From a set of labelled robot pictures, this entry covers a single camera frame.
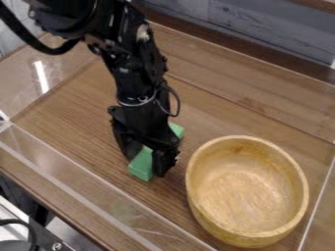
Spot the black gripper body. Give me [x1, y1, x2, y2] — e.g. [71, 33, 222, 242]
[106, 96, 182, 153]

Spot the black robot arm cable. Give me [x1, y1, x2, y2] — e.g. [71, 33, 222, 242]
[0, 0, 84, 56]

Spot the green rectangular block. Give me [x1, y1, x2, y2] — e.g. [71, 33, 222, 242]
[127, 123, 185, 181]

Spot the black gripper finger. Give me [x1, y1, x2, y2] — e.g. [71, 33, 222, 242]
[152, 148, 181, 177]
[112, 123, 143, 161]

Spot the black cable at table edge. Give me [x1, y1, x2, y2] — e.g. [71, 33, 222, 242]
[0, 218, 40, 251]

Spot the light wooden bowl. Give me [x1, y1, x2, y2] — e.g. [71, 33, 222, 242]
[185, 135, 310, 248]

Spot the clear acrylic tray wall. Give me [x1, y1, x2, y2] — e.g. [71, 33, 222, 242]
[0, 25, 335, 251]

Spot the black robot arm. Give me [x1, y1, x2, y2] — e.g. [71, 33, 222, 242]
[24, 0, 181, 176]

